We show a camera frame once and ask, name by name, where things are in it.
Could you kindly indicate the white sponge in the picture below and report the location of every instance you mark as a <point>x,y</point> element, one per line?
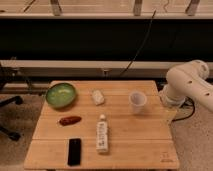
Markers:
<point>98,97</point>

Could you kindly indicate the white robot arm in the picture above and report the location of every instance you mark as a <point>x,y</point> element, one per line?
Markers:
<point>188,80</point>

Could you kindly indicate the white plastic bottle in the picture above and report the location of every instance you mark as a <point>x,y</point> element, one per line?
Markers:
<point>102,146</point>

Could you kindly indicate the green bowl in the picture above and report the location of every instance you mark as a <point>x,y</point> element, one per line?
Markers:
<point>60,95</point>

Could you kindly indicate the red chili pepper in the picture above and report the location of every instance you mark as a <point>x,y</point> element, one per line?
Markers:
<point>65,121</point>

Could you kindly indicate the black smartphone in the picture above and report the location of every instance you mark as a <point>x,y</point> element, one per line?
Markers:
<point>74,152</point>

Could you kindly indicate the black office chair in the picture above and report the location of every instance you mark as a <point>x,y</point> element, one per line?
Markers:
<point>6,115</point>

